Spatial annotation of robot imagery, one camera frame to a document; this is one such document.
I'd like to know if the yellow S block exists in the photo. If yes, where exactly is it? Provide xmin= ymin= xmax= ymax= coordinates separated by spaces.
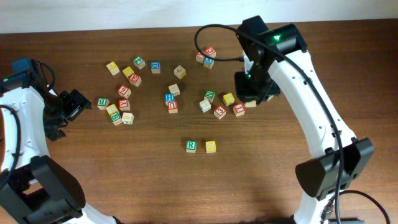
xmin=205 ymin=141 xmax=216 ymax=153
xmin=244 ymin=100 xmax=257 ymax=108

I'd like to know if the green R block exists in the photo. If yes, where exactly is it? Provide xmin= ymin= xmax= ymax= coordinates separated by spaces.
xmin=185 ymin=140 xmax=197 ymax=153

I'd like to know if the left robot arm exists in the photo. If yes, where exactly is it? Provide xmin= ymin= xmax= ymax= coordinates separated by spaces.
xmin=1 ymin=57 xmax=119 ymax=224

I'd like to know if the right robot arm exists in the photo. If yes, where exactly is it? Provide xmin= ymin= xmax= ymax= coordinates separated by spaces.
xmin=234 ymin=16 xmax=374 ymax=223

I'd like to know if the yellow block centre right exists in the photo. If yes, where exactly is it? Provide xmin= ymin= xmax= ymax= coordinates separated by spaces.
xmin=223 ymin=93 xmax=235 ymax=106

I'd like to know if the red I block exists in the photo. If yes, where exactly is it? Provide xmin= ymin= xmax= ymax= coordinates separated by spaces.
xmin=233 ymin=103 xmax=246 ymax=117

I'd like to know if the red 3 block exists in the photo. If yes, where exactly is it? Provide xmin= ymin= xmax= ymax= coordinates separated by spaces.
xmin=214 ymin=105 xmax=226 ymax=119

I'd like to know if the green N block centre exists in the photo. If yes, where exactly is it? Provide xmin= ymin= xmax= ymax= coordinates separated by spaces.
xmin=204 ymin=90 xmax=215 ymax=103

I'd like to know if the green B block left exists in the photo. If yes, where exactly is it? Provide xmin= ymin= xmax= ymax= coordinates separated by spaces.
xmin=96 ymin=98 xmax=109 ymax=110

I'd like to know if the green b block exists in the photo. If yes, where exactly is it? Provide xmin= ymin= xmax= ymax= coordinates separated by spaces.
xmin=96 ymin=98 xmax=109 ymax=110
xmin=109 ymin=112 xmax=122 ymax=126

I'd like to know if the blue X block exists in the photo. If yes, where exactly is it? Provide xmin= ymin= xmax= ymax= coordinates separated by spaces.
xmin=203 ymin=57 xmax=215 ymax=68

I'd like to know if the plain block blue side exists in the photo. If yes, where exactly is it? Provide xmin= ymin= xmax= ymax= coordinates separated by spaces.
xmin=199 ymin=100 xmax=211 ymax=113

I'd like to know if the yellow 1 block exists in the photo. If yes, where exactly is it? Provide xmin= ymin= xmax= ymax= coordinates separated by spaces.
xmin=106 ymin=104 xmax=118 ymax=115

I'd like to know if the red Q block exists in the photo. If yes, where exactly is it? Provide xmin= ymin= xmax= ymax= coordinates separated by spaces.
xmin=205 ymin=47 xmax=216 ymax=58

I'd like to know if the green B block lower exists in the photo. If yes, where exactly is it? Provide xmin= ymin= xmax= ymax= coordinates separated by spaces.
xmin=109 ymin=112 xmax=122 ymax=126

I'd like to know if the red K block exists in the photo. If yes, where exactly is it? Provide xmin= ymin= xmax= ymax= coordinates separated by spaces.
xmin=195 ymin=52 xmax=206 ymax=64

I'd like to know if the red Y block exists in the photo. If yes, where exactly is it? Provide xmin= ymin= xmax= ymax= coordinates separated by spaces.
xmin=118 ymin=99 xmax=131 ymax=111

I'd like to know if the red 6 block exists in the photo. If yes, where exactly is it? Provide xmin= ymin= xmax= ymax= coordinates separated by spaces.
xmin=118 ymin=85 xmax=131 ymax=98

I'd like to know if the yellow block far left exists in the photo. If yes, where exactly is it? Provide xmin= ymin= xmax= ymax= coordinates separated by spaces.
xmin=106 ymin=62 xmax=120 ymax=76

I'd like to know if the plain 8 block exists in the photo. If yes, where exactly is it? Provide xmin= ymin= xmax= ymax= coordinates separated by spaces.
xmin=122 ymin=112 xmax=134 ymax=125

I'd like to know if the yellow side plain block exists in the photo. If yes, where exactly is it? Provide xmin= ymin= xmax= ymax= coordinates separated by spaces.
xmin=174 ymin=65 xmax=187 ymax=79

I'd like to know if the plain wooden block centre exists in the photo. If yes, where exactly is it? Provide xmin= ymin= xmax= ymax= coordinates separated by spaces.
xmin=169 ymin=83 xmax=180 ymax=96

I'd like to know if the yellow block by E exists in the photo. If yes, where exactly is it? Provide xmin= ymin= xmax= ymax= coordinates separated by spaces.
xmin=123 ymin=67 xmax=134 ymax=78

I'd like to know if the red U block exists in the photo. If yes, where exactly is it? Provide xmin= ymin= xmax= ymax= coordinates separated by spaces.
xmin=167 ymin=101 xmax=178 ymax=114

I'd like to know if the blue H block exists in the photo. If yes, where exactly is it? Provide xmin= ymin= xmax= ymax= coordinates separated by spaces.
xmin=165 ymin=93 xmax=175 ymax=105

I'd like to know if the red E block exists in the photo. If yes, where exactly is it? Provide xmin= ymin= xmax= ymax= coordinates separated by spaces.
xmin=128 ymin=73 xmax=142 ymax=87

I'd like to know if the green P block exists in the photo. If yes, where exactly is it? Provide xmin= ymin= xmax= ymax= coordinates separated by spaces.
xmin=133 ymin=56 xmax=146 ymax=70

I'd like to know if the blue D block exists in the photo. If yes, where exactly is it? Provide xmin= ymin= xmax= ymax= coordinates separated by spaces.
xmin=150 ymin=61 xmax=161 ymax=74

